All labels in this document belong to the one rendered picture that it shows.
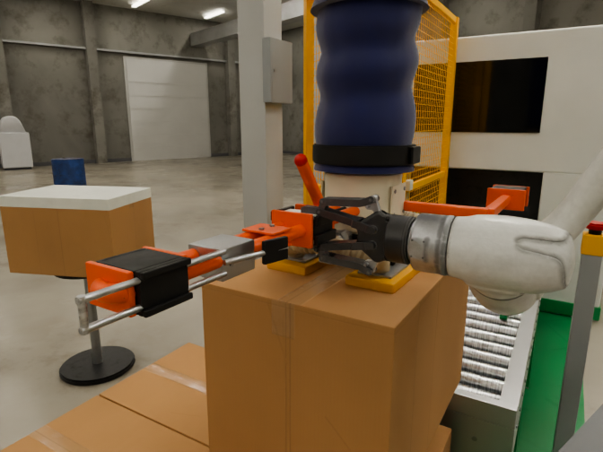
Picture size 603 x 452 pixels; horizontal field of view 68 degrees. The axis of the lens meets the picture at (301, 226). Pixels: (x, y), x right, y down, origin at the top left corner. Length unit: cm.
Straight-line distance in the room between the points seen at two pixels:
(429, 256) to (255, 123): 179
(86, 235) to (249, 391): 164
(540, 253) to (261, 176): 186
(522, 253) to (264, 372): 51
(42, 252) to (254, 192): 110
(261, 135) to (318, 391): 169
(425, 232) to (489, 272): 10
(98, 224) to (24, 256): 47
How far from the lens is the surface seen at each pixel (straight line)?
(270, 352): 86
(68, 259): 252
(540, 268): 65
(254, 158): 238
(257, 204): 240
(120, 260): 55
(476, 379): 168
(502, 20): 1407
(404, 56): 94
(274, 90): 231
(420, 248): 67
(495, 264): 65
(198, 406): 149
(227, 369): 95
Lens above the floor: 138
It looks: 13 degrees down
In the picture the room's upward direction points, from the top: straight up
